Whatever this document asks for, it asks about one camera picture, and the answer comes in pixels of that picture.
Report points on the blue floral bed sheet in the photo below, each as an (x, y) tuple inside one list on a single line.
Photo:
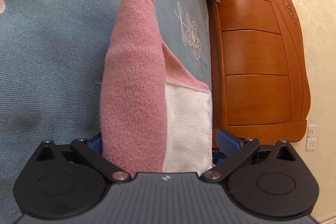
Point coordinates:
[(52, 61)]

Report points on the pink and cream knit sweater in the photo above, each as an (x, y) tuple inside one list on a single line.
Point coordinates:
[(155, 115)]

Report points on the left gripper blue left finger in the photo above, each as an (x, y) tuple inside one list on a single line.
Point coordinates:
[(90, 153)]

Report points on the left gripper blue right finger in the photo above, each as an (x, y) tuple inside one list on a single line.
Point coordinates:
[(231, 154)]

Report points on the orange wooden headboard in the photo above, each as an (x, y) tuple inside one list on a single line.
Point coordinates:
[(259, 82)]

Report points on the white wall power outlet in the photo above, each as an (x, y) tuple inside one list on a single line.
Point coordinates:
[(311, 142)]

